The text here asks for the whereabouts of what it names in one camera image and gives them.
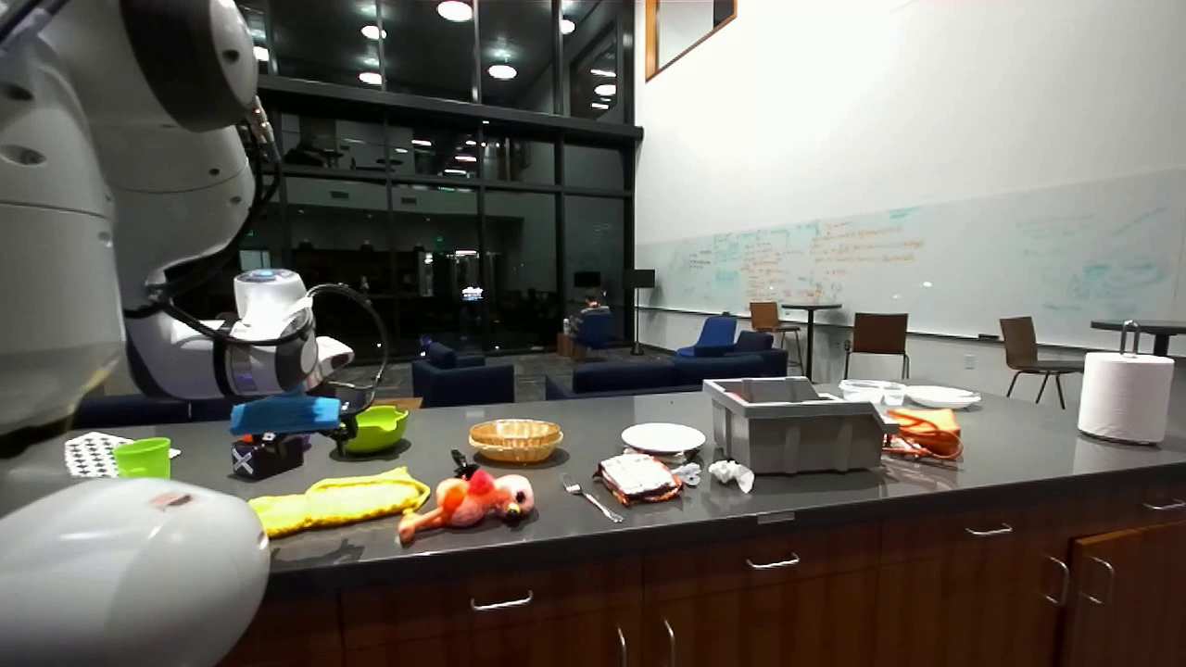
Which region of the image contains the yellow knitted cloth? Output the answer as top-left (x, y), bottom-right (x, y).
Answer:
top-left (249, 462), bottom-right (434, 539)

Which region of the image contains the wooden counter cabinet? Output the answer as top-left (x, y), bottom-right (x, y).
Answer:
top-left (224, 459), bottom-right (1186, 667)

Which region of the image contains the seated person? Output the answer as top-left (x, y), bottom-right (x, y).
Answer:
top-left (560, 290), bottom-right (621, 354)

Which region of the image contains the long navy sofa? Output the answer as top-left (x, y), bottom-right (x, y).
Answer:
top-left (543, 348), bottom-right (789, 400)

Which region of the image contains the blue lounge chair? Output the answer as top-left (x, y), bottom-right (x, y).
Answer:
top-left (673, 312), bottom-right (741, 361)

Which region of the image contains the white plate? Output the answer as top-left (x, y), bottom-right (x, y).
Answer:
top-left (617, 420), bottom-right (709, 459)
top-left (901, 380), bottom-right (983, 410)

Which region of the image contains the woven wicker basket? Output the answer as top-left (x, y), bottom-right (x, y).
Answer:
top-left (464, 416), bottom-right (565, 468)

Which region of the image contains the wrapped sandwich packet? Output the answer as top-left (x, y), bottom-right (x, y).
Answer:
top-left (594, 448), bottom-right (686, 506)

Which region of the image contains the metal spoon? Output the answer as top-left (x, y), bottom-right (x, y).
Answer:
top-left (563, 479), bottom-right (625, 527)

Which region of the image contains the wooden chair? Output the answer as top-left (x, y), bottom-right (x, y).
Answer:
top-left (744, 296), bottom-right (789, 344)

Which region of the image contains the small white object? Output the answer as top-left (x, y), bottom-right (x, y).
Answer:
top-left (704, 454), bottom-right (757, 495)

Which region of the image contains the orange pink flamingo plush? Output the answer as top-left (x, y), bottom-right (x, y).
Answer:
top-left (391, 462), bottom-right (536, 547)

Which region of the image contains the tall dark table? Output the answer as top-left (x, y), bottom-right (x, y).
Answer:
top-left (779, 296), bottom-right (843, 380)

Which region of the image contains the green plastic bowl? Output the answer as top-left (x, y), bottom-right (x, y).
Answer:
top-left (336, 402), bottom-right (411, 454)

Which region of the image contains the clear plastic container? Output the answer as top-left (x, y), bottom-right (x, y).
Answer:
top-left (835, 373), bottom-right (906, 407)

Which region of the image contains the brown chair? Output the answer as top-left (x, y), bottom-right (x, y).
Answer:
top-left (843, 312), bottom-right (911, 380)
top-left (998, 312), bottom-right (1087, 407)

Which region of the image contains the wood framed window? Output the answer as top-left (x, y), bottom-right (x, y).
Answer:
top-left (642, 0), bottom-right (736, 86)

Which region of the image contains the black box white cross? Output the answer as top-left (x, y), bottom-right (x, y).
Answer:
top-left (224, 432), bottom-right (312, 481)

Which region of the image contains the green plastic cup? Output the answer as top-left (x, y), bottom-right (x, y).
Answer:
top-left (111, 432), bottom-right (179, 481)

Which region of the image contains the white mesh rack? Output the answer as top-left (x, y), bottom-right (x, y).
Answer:
top-left (64, 428), bottom-right (127, 481)

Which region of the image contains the white paper towel roll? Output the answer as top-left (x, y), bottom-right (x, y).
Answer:
top-left (1073, 348), bottom-right (1176, 444)

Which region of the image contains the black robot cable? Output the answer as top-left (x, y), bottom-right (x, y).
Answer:
top-left (306, 276), bottom-right (391, 410)

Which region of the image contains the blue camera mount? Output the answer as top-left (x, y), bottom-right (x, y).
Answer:
top-left (224, 392), bottom-right (348, 436)

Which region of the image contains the wall whiteboard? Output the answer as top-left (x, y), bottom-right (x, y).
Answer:
top-left (642, 163), bottom-right (1186, 348)

